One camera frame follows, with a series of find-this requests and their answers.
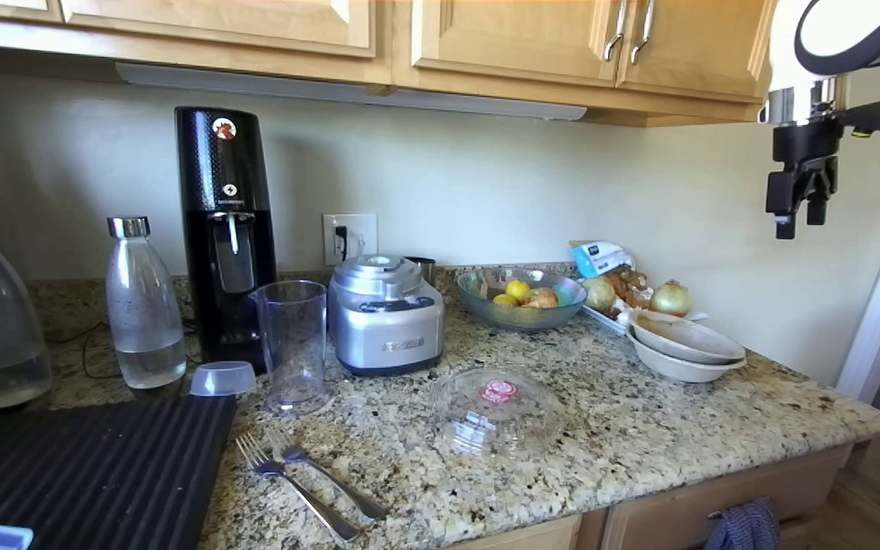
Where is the orange red fruit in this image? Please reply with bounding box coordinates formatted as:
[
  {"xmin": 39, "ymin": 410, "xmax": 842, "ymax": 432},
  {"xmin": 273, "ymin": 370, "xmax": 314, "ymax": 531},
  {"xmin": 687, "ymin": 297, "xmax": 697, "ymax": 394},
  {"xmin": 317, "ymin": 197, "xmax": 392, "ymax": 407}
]
[{"xmin": 523, "ymin": 284, "xmax": 562, "ymax": 312}]

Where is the clear lid with pink knob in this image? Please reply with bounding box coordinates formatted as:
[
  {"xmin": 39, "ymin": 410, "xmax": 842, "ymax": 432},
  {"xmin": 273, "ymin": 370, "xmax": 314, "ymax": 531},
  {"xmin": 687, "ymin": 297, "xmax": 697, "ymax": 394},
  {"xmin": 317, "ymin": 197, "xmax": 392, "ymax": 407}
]
[{"xmin": 428, "ymin": 364, "xmax": 570, "ymax": 460}]

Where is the black ribbed drying mat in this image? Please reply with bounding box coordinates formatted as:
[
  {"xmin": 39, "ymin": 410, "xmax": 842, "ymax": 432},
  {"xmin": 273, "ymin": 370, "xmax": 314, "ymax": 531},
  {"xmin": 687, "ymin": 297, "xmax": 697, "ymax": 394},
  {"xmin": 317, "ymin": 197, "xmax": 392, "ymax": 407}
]
[{"xmin": 0, "ymin": 394, "xmax": 241, "ymax": 550}]

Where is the silver cabinet handle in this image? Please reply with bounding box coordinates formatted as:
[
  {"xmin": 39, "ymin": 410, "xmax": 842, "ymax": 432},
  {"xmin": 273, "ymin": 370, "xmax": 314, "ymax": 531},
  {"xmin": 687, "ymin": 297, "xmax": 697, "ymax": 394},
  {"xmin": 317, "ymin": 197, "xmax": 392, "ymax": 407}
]
[
  {"xmin": 598, "ymin": 0, "xmax": 632, "ymax": 67},
  {"xmin": 626, "ymin": 0, "xmax": 660, "ymax": 67}
]

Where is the wooden cabinet door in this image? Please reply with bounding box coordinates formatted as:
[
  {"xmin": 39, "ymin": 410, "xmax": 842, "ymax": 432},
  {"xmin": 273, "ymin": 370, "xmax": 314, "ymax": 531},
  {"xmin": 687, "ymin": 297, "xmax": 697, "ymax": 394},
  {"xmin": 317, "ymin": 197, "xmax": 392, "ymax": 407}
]
[
  {"xmin": 617, "ymin": 0, "xmax": 779, "ymax": 108},
  {"xmin": 409, "ymin": 0, "xmax": 629, "ymax": 91},
  {"xmin": 58, "ymin": 0, "xmax": 380, "ymax": 60},
  {"xmin": 0, "ymin": 0, "xmax": 63, "ymax": 25}
]

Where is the small clear water bottle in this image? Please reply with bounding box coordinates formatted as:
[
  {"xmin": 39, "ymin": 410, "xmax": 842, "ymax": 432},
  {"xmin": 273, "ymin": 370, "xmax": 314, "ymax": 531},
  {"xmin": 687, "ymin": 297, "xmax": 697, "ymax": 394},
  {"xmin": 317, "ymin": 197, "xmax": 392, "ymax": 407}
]
[{"xmin": 105, "ymin": 214, "xmax": 188, "ymax": 394}]

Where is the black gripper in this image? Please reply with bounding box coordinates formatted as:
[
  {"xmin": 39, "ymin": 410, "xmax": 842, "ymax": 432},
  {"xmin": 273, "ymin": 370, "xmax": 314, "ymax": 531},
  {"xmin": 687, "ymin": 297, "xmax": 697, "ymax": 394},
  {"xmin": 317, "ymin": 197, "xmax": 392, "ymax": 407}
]
[{"xmin": 764, "ymin": 83, "xmax": 845, "ymax": 242}]

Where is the wooden drawer front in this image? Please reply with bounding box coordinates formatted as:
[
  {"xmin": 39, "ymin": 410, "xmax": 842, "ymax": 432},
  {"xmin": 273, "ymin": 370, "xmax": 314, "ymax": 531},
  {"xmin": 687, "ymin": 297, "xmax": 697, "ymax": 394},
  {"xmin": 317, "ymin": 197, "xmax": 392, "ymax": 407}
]
[{"xmin": 594, "ymin": 439, "xmax": 859, "ymax": 550}]

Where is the white wall outlet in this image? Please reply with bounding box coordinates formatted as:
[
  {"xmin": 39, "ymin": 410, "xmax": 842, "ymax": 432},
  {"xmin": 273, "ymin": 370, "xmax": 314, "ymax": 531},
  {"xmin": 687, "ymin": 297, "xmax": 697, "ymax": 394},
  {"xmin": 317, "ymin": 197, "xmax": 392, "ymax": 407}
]
[{"xmin": 319, "ymin": 210, "xmax": 382, "ymax": 269}]

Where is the small translucent plastic lid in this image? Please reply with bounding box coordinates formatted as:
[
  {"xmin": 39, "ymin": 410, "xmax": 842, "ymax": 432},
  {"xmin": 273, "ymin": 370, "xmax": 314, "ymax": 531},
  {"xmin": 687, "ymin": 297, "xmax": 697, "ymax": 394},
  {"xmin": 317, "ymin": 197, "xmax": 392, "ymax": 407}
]
[{"xmin": 187, "ymin": 358, "xmax": 258, "ymax": 402}]

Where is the black soda maker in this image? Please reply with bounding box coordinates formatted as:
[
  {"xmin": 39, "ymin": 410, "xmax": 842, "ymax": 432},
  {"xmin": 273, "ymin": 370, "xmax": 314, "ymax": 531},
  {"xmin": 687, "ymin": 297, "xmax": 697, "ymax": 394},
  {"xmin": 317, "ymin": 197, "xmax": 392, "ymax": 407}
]
[{"xmin": 174, "ymin": 103, "xmax": 282, "ymax": 377}]

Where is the silver countertop appliance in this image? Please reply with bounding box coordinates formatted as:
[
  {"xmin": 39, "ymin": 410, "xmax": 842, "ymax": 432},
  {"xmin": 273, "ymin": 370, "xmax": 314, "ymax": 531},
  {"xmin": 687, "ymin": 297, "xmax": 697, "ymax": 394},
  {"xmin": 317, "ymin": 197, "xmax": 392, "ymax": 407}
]
[{"xmin": 326, "ymin": 250, "xmax": 446, "ymax": 380}]

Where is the blue hanging towel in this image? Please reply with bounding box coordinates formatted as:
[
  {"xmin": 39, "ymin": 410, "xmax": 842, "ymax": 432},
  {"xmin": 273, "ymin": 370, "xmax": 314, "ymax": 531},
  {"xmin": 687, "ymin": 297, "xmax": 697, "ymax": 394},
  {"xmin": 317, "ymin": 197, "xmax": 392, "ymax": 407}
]
[{"xmin": 703, "ymin": 494, "xmax": 784, "ymax": 550}]

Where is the clear glass fruit bowl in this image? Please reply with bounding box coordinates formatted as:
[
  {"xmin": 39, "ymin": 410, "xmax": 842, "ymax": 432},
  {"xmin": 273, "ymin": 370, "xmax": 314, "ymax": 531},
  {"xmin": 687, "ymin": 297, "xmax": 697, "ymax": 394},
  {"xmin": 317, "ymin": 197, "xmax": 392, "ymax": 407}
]
[{"xmin": 452, "ymin": 262, "xmax": 588, "ymax": 337}]

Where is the white under-cabinet light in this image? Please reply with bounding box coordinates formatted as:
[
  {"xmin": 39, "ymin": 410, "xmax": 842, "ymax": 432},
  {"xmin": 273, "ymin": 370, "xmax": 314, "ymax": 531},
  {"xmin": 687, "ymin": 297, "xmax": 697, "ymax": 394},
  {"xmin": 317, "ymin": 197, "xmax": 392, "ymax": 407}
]
[{"xmin": 112, "ymin": 60, "xmax": 591, "ymax": 126}]

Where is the clear drinking glass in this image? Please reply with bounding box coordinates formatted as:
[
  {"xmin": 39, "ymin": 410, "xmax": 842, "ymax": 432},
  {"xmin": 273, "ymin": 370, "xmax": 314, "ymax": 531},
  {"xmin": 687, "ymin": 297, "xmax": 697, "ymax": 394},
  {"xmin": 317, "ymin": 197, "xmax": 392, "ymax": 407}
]
[{"xmin": 246, "ymin": 277, "xmax": 332, "ymax": 417}]

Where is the yellow onion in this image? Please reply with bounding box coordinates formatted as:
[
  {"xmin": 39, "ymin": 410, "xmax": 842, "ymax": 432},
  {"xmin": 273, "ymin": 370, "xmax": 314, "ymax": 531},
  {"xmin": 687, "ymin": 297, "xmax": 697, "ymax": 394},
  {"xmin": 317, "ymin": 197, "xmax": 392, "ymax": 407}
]
[
  {"xmin": 579, "ymin": 275, "xmax": 619, "ymax": 316},
  {"xmin": 652, "ymin": 277, "xmax": 697, "ymax": 318}
]

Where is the blue and white package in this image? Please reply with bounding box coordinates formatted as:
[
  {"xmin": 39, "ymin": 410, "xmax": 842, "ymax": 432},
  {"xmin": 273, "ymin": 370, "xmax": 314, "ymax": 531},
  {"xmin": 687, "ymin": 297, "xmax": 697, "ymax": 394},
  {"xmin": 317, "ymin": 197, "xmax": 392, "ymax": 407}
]
[{"xmin": 569, "ymin": 240, "xmax": 634, "ymax": 280}]

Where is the silver metal fork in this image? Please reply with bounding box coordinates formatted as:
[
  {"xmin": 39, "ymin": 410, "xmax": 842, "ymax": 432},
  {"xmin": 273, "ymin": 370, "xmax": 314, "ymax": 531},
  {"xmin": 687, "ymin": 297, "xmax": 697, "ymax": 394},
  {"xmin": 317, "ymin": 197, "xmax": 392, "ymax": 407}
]
[
  {"xmin": 261, "ymin": 424, "xmax": 392, "ymax": 525},
  {"xmin": 233, "ymin": 433, "xmax": 361, "ymax": 547}
]

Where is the white ceramic bowl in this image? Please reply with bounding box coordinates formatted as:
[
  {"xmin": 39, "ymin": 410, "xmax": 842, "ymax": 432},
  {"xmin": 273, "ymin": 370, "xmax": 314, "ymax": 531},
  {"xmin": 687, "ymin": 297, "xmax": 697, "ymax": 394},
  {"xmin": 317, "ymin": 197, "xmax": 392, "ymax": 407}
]
[
  {"xmin": 626, "ymin": 334, "xmax": 747, "ymax": 389},
  {"xmin": 626, "ymin": 308, "xmax": 747, "ymax": 366}
]

